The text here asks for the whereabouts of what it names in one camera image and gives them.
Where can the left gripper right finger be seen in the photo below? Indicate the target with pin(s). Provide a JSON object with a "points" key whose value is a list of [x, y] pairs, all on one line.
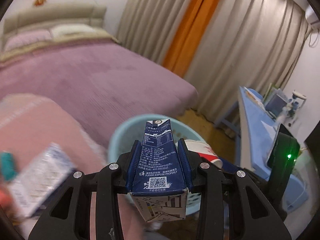
{"points": [[251, 215]]}

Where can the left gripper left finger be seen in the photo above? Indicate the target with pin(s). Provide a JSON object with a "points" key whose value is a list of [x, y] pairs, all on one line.
{"points": [[68, 216]]}

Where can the red white paper cup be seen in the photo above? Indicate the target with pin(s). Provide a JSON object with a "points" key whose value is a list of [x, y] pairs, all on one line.
{"points": [[200, 147]]}

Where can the dark blue milk carton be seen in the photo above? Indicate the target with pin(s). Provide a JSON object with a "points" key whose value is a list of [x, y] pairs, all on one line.
{"points": [[155, 179]]}

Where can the light blue desk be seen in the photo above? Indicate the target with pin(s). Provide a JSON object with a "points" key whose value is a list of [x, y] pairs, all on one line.
{"points": [[255, 135]]}

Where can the white blue flat package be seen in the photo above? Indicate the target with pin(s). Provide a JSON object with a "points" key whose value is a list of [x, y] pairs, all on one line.
{"points": [[39, 180]]}

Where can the orange plastic bag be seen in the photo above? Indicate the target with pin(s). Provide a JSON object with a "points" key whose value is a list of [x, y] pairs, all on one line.
{"points": [[6, 201]]}

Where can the teal small cup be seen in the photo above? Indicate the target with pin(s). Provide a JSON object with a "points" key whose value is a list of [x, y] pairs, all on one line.
{"points": [[8, 168]]}

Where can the light blue laundry basket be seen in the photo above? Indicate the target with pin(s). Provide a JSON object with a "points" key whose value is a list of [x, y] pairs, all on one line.
{"points": [[131, 130]]}

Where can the pink round table cloth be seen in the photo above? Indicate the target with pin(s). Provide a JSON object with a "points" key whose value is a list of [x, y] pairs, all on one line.
{"points": [[29, 124]]}

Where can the beige curtain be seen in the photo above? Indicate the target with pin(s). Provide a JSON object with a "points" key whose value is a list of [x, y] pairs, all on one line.
{"points": [[249, 43]]}

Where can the white air conditioner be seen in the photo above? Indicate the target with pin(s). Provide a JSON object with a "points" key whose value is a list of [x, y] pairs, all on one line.
{"points": [[312, 18]]}

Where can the purple bed blanket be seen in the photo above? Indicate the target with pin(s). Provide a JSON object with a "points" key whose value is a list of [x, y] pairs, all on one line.
{"points": [[100, 84]]}

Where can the orange curtain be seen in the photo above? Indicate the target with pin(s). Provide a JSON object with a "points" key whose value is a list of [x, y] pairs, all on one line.
{"points": [[188, 35]]}

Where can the purple pillow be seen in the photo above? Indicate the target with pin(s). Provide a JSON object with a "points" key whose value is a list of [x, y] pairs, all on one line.
{"points": [[27, 38]]}

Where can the white dotted pillow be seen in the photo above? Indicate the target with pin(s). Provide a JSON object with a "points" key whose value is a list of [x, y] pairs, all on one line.
{"points": [[69, 29]]}

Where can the beige upholstered headboard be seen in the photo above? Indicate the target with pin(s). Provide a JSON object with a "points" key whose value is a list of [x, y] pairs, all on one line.
{"points": [[49, 15]]}

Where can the orange plush toy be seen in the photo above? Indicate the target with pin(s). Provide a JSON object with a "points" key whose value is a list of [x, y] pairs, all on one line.
{"points": [[37, 3]]}

